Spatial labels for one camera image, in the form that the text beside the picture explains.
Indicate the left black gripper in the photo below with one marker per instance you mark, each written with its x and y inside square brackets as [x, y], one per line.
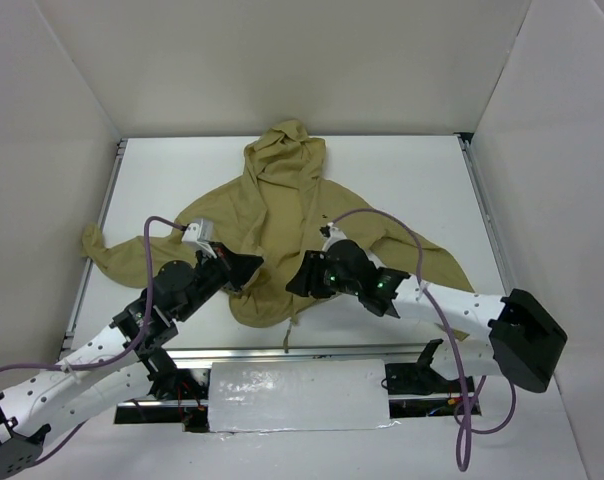
[227, 265]

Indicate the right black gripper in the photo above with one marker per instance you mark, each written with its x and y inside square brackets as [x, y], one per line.
[317, 273]

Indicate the tan hooded zip jacket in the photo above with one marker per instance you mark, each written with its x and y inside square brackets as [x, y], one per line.
[275, 209]

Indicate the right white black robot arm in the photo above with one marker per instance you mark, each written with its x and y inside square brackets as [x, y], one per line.
[513, 336]

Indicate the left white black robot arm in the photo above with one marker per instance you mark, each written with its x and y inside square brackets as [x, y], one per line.
[126, 360]

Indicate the white foil covered panel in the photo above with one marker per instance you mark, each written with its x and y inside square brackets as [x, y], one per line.
[316, 395]

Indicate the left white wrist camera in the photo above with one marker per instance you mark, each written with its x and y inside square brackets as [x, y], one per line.
[198, 235]

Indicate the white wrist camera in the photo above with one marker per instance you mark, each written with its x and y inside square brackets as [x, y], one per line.
[331, 234]
[198, 235]

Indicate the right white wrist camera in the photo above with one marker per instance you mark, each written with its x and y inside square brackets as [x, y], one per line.
[331, 234]

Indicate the front aluminium rail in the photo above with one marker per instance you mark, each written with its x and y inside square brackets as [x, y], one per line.
[197, 356]

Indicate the left aluminium side rail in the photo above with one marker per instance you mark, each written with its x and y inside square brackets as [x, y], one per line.
[92, 243]

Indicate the aluminium side rail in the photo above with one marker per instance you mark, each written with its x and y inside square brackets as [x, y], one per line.
[489, 219]
[92, 243]

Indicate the right aluminium side rail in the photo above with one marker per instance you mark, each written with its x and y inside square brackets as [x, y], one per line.
[489, 219]

